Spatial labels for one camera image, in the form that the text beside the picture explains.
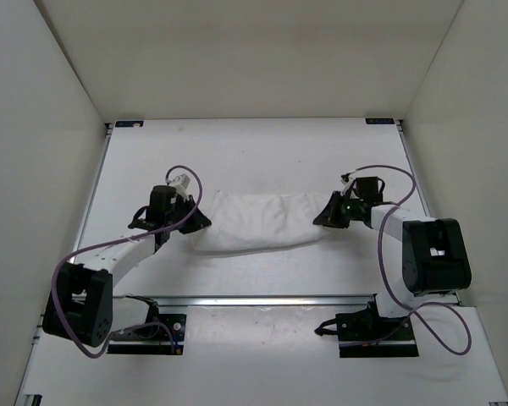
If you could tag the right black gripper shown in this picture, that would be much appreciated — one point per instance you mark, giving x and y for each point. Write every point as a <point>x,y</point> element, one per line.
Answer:
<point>329,216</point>

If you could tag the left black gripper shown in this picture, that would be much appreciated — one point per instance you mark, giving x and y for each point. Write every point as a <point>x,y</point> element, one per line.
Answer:
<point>198,221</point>

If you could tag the white pleated skirt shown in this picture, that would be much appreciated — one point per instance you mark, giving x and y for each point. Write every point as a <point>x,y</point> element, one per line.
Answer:
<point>259,222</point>

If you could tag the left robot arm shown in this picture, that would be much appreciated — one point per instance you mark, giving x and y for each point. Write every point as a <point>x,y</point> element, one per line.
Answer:
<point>80,304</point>

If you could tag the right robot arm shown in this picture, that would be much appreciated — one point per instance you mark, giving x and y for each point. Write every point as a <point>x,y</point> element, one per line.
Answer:
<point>434,259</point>

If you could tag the right corner sticker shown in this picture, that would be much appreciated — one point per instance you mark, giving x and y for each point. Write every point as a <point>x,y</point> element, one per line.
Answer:
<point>379,121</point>

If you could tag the corner sticker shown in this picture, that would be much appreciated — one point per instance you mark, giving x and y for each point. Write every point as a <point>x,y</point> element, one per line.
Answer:
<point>379,121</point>
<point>129,124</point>

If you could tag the left corner sticker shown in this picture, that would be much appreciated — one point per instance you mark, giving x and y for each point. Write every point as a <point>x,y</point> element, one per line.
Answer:
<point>129,124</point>

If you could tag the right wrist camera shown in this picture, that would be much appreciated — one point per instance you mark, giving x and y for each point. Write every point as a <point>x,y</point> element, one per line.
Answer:
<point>349,182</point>

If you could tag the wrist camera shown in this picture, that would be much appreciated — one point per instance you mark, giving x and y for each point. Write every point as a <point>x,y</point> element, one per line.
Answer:
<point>180,183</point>
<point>349,182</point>

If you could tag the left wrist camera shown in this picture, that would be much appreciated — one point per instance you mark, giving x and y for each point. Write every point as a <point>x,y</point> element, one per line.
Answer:
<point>180,183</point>

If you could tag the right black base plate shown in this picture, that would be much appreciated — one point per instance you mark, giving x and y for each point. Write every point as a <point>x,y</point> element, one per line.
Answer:
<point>366,335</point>

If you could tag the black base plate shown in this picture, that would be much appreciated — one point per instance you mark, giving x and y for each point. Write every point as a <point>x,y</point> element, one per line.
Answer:
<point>153,340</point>
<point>366,335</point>

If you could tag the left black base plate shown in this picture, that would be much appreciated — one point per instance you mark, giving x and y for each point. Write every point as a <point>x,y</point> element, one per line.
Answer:
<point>153,340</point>

